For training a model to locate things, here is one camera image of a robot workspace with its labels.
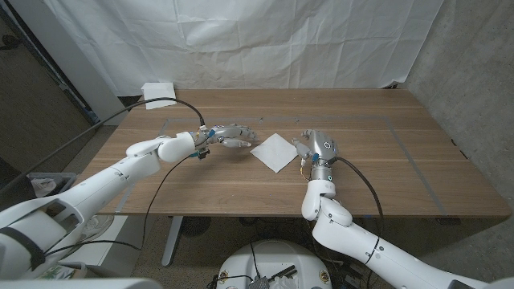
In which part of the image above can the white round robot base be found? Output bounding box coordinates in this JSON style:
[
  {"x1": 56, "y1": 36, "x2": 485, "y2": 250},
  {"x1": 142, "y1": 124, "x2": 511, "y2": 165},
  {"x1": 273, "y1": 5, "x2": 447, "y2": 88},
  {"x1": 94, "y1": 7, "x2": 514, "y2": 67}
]
[{"x1": 216, "y1": 239, "x2": 333, "y2": 289}]

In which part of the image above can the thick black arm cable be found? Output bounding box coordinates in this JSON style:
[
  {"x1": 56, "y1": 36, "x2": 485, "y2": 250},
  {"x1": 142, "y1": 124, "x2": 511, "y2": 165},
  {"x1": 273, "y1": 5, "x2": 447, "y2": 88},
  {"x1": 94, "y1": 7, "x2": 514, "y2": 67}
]
[
  {"x1": 331, "y1": 156, "x2": 386, "y2": 266},
  {"x1": 0, "y1": 96, "x2": 206, "y2": 197}
]

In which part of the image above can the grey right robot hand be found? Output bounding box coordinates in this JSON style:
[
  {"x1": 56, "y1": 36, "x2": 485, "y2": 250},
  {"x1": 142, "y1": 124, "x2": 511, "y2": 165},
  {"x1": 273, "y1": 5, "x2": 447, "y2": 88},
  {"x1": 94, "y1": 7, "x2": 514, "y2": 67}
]
[{"x1": 292, "y1": 128, "x2": 339, "y2": 181}]

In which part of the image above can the white square paper towel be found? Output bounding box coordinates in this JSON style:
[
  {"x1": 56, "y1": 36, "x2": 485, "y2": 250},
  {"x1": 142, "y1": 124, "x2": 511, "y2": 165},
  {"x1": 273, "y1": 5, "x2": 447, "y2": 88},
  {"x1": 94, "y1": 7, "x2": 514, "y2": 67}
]
[{"x1": 250, "y1": 132, "x2": 299, "y2": 174}]

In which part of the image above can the thin black left wrist cable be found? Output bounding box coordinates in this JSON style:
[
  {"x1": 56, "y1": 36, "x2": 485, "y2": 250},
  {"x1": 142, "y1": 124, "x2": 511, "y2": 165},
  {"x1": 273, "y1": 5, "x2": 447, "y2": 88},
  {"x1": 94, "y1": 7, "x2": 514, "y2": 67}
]
[{"x1": 43, "y1": 155, "x2": 192, "y2": 258}]

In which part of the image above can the white table leg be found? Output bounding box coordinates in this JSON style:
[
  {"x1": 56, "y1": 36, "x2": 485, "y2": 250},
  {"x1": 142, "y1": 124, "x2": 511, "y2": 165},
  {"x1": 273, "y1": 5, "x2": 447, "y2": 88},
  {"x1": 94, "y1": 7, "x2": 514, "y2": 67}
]
[{"x1": 161, "y1": 216, "x2": 184, "y2": 267}]

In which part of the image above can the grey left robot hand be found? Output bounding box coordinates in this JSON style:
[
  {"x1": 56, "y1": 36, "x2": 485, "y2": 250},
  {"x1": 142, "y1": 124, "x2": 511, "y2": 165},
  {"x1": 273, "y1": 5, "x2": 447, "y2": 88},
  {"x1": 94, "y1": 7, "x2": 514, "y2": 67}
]
[{"x1": 195, "y1": 124, "x2": 258, "y2": 149}]

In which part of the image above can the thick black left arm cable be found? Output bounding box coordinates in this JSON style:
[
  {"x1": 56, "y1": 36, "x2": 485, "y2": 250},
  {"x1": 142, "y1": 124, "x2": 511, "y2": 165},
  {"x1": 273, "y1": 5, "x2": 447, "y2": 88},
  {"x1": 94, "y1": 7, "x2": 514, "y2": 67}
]
[{"x1": 0, "y1": 96, "x2": 206, "y2": 197}]

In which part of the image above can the grey plastic bin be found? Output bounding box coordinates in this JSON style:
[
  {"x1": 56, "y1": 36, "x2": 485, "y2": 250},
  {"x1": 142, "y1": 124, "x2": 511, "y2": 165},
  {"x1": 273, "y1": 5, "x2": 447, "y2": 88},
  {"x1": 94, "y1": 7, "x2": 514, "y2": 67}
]
[{"x1": 26, "y1": 172, "x2": 77, "y2": 201}]

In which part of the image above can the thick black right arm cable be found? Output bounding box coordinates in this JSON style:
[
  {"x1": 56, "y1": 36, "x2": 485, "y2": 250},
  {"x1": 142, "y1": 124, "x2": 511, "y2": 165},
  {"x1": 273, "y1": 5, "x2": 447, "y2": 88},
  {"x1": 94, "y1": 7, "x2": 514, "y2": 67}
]
[{"x1": 331, "y1": 156, "x2": 386, "y2": 266}]

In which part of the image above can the white wrinkled backdrop sheet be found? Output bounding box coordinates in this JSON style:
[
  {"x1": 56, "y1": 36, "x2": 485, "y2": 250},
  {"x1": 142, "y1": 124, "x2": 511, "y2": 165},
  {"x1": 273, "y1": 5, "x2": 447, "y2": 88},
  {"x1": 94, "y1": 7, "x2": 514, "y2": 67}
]
[{"x1": 42, "y1": 0, "x2": 445, "y2": 97}]

